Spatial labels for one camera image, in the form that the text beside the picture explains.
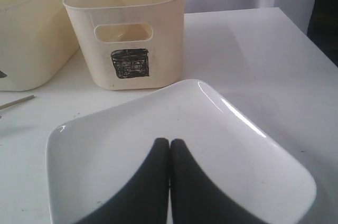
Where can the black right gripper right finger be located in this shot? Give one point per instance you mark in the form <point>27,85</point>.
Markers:
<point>194,197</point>

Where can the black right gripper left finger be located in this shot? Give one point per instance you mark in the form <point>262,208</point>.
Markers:
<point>144,198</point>

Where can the white square ceramic plate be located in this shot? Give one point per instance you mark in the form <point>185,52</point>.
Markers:
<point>91,157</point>

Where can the wooden chopstick upper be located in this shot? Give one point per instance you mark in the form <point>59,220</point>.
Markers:
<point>16,102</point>

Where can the cream bin square mark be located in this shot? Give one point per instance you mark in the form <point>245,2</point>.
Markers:
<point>130,44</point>

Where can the cream bin triangle mark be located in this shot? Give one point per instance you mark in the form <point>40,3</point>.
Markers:
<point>37,39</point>

